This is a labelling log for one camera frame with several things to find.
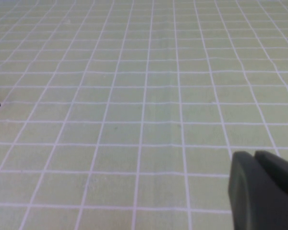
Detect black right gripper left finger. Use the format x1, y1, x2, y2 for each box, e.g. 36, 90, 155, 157
227, 150, 288, 230

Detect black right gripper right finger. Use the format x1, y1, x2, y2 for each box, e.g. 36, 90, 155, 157
254, 150, 288, 200

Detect green white grid tablecloth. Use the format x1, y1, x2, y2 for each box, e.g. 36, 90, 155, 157
0, 0, 288, 230

